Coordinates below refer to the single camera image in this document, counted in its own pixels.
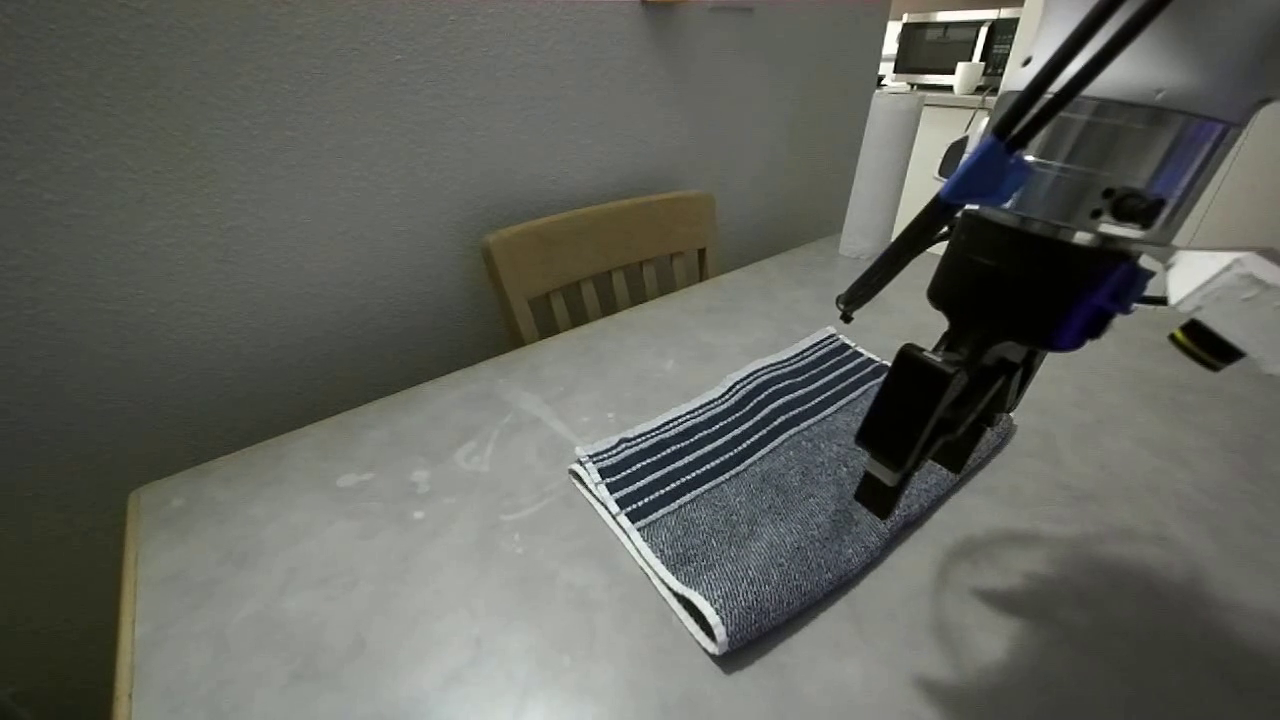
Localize gray striped towel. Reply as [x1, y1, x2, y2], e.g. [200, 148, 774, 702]
[567, 328, 1016, 662]

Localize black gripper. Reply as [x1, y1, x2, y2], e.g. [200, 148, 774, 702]
[852, 209, 1153, 526]

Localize white microwave oven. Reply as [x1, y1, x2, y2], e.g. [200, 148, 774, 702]
[874, 10, 1022, 97]

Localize wooden chair with curved backrest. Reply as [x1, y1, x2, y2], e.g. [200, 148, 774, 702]
[479, 188, 721, 348]

